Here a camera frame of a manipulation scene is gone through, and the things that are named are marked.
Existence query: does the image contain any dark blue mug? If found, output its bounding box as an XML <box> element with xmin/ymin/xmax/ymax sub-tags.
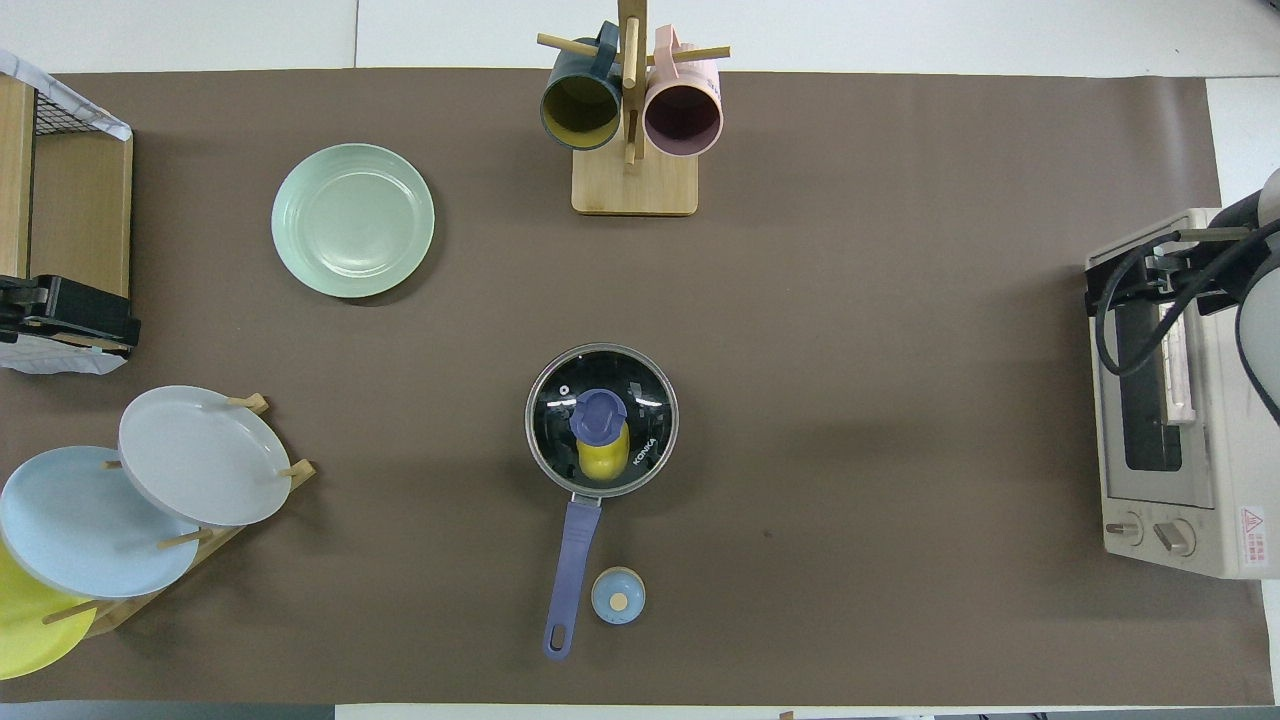
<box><xmin>540</xmin><ymin>22</ymin><xmax>624</xmax><ymax>152</ymax></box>

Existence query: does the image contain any grey plate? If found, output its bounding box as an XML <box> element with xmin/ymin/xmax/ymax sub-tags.
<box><xmin>118</xmin><ymin>386</ymin><xmax>293</xmax><ymax>528</ymax></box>

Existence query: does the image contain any wooden plate rack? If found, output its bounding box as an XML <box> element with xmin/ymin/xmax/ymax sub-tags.
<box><xmin>40</xmin><ymin>393</ymin><xmax>318</xmax><ymax>638</ymax></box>

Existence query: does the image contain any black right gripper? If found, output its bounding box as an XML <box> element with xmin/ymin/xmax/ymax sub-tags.
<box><xmin>1085</xmin><ymin>228</ymin><xmax>1256</xmax><ymax>316</ymax></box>

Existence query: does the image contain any wooden shelf wire basket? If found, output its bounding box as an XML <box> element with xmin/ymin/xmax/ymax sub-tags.
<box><xmin>0</xmin><ymin>50</ymin><xmax>134</xmax><ymax>371</ymax></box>

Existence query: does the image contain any dark saucepan purple handle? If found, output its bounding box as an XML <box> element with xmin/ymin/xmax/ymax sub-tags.
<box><xmin>525</xmin><ymin>343</ymin><xmax>680</xmax><ymax>661</ymax></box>

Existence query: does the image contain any yellow plate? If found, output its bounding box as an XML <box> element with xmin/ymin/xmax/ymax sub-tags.
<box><xmin>0</xmin><ymin>540</ymin><xmax>98</xmax><ymax>681</ymax></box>

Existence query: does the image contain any beige toaster oven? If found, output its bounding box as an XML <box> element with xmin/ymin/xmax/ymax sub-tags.
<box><xmin>1085</xmin><ymin>208</ymin><xmax>1280</xmax><ymax>580</ymax></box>

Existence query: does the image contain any white checked cloth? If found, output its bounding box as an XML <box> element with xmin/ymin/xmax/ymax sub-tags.
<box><xmin>0</xmin><ymin>335</ymin><xmax>126</xmax><ymax>377</ymax></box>
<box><xmin>0</xmin><ymin>50</ymin><xmax>133</xmax><ymax>141</ymax></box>

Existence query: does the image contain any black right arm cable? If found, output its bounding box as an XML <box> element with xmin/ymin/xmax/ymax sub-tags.
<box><xmin>1095</xmin><ymin>225</ymin><xmax>1280</xmax><ymax>379</ymax></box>

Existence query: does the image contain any mint green plate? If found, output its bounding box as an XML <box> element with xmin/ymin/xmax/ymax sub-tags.
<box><xmin>271</xmin><ymin>143</ymin><xmax>436</xmax><ymax>299</ymax></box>

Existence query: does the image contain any pink ribbed mug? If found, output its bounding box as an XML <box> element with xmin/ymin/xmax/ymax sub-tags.
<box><xmin>643</xmin><ymin>25</ymin><xmax>724</xmax><ymax>158</ymax></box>

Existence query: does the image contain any light blue plate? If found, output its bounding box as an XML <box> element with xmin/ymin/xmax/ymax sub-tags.
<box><xmin>0</xmin><ymin>446</ymin><xmax>201</xmax><ymax>600</ymax></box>

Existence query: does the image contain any yellow lemon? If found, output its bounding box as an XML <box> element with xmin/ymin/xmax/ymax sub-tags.
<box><xmin>577</xmin><ymin>420</ymin><xmax>631</xmax><ymax>486</ymax></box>

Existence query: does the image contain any wooden mug tree stand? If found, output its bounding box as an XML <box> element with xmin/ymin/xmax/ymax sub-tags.
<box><xmin>537</xmin><ymin>0</ymin><xmax>731</xmax><ymax>217</ymax></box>

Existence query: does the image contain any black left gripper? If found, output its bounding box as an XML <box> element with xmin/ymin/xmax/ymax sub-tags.
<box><xmin>0</xmin><ymin>275</ymin><xmax>141</xmax><ymax>353</ymax></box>

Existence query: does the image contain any brown table mat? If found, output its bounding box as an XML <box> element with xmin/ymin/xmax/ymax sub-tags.
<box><xmin>0</xmin><ymin>68</ymin><xmax>1276</xmax><ymax>706</ymax></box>

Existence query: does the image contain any glass lid blue knob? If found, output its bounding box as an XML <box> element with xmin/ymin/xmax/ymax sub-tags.
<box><xmin>525</xmin><ymin>343</ymin><xmax>680</xmax><ymax>498</ymax></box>

